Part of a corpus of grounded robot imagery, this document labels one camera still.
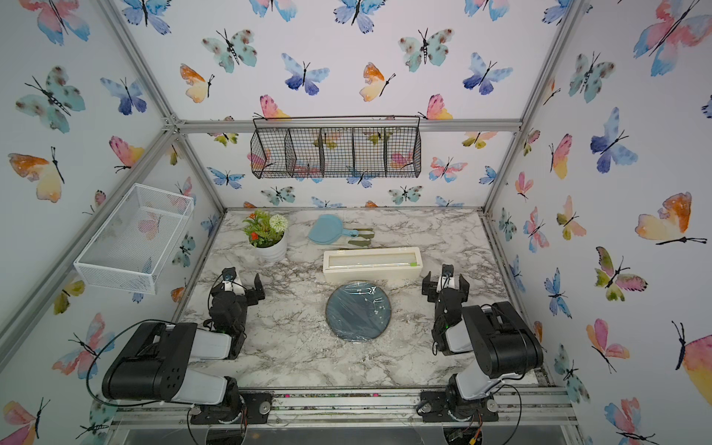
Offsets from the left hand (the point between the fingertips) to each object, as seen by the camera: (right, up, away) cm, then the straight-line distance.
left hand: (245, 274), depth 90 cm
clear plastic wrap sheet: (+36, -12, +2) cm, 38 cm away
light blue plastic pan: (+24, +15, +21) cm, 35 cm away
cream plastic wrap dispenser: (+31, +2, +6) cm, 32 cm away
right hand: (+66, +1, 0) cm, 66 cm away
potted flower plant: (+6, +12, +3) cm, 14 cm away
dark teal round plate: (+36, -12, +2) cm, 38 cm away
